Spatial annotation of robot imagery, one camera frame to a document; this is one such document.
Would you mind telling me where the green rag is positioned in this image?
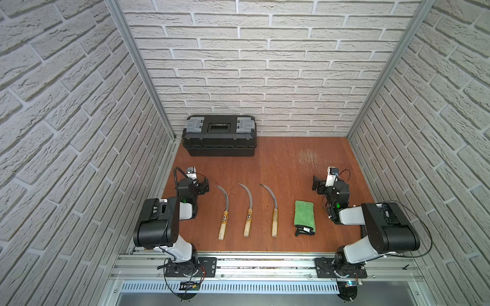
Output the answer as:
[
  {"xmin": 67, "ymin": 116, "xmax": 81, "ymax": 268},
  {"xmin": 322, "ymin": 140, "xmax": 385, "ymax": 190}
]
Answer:
[{"xmin": 294, "ymin": 200, "xmax": 316, "ymax": 237}]

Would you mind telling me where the wooden handle sickle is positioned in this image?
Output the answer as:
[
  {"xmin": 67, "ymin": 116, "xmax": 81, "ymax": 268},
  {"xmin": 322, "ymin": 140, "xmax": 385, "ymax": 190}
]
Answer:
[
  {"xmin": 260, "ymin": 184, "xmax": 278, "ymax": 238},
  {"xmin": 239, "ymin": 184, "xmax": 253, "ymax": 237},
  {"xmin": 216, "ymin": 186, "xmax": 229, "ymax": 241}
]

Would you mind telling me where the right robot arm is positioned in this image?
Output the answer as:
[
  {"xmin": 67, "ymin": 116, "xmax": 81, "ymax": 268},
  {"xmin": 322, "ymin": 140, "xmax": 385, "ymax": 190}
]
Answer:
[{"xmin": 312, "ymin": 176, "xmax": 421, "ymax": 271}]

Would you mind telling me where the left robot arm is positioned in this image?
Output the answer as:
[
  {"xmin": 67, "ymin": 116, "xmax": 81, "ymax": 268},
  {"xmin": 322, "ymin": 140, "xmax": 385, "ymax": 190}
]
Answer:
[{"xmin": 133, "ymin": 177, "xmax": 209, "ymax": 269}]

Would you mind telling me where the black plastic toolbox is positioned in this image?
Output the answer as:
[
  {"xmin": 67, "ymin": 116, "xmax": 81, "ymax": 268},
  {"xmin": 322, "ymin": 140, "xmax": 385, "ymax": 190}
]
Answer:
[{"xmin": 182, "ymin": 115, "xmax": 257, "ymax": 157}]

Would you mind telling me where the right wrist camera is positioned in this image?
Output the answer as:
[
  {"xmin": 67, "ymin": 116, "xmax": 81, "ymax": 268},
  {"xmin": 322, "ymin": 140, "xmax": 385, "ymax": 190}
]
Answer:
[{"xmin": 325, "ymin": 167, "xmax": 339, "ymax": 187}]

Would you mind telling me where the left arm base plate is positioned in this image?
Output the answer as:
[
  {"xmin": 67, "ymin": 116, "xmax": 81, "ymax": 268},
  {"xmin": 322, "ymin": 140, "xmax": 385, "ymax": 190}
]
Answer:
[{"xmin": 165, "ymin": 256, "xmax": 218, "ymax": 279}]

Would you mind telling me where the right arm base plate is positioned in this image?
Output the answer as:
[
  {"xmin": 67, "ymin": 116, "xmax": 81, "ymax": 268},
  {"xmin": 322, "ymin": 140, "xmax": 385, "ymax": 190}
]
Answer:
[{"xmin": 314, "ymin": 257, "xmax": 368, "ymax": 279}]

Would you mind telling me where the aluminium front rail frame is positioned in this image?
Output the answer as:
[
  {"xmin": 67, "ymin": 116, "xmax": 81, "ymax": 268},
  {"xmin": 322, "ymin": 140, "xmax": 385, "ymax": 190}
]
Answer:
[{"xmin": 98, "ymin": 249, "xmax": 435, "ymax": 305}]

